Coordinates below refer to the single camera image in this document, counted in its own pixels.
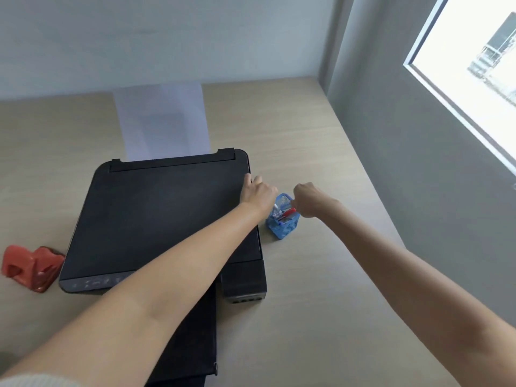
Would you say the person's left hand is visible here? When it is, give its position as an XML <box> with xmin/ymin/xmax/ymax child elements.
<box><xmin>240</xmin><ymin>174</ymin><xmax>279</xmax><ymax>216</ymax></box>

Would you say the person's right hand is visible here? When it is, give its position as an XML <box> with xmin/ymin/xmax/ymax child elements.
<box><xmin>292</xmin><ymin>182</ymin><xmax>340</xmax><ymax>219</ymax></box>

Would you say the black printer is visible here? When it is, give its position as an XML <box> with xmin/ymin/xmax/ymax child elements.
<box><xmin>59</xmin><ymin>148</ymin><xmax>267</xmax><ymax>387</ymax></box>

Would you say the person's right forearm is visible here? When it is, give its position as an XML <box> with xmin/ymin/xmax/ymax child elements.
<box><xmin>316</xmin><ymin>199</ymin><xmax>516</xmax><ymax>387</ymax></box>

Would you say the person's left forearm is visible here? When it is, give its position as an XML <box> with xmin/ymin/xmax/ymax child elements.
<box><xmin>0</xmin><ymin>200</ymin><xmax>267</xmax><ymax>387</ymax></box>

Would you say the blue mesh pen holder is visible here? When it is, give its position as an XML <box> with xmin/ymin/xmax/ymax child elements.
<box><xmin>266</xmin><ymin>193</ymin><xmax>301</xmax><ymax>241</ymax></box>

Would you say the white paper sheet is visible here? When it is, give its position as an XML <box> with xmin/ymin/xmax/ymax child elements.
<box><xmin>113</xmin><ymin>81</ymin><xmax>212</xmax><ymax>163</ymax></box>

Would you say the white framed window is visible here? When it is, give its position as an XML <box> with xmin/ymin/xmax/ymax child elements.
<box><xmin>403</xmin><ymin>0</ymin><xmax>516</xmax><ymax>178</ymax></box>

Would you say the red hole punch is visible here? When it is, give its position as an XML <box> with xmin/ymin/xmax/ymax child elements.
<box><xmin>1</xmin><ymin>245</ymin><xmax>66</xmax><ymax>294</ymax></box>

